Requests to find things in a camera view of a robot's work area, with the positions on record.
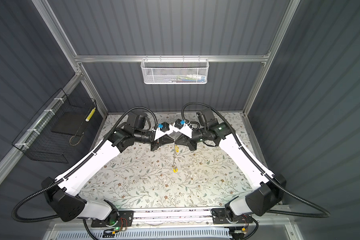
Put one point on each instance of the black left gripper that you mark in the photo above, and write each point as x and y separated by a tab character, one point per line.
159	142

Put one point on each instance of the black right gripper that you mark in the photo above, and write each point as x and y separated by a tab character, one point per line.
187	141

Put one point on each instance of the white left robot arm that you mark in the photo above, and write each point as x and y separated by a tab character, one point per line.
62	193

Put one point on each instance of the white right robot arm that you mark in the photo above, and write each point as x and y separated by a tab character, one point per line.
265	194

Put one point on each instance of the yellow marker pen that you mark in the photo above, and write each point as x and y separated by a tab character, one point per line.
90	114

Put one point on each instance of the black foam pad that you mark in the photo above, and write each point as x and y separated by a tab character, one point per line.
72	124

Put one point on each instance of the white vent grille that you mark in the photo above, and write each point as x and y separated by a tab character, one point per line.
164	234

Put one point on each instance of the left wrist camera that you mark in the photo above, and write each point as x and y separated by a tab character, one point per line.
162	130

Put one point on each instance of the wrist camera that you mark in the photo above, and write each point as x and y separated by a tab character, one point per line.
181	126
162	130

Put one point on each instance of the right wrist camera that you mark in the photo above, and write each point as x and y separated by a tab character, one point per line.
181	126

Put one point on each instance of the white wire mesh basket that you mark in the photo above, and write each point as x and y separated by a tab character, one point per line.
181	72

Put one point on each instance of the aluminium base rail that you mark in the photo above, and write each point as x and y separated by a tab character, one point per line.
200	216

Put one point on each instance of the black wire basket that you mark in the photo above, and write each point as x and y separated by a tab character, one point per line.
38	143

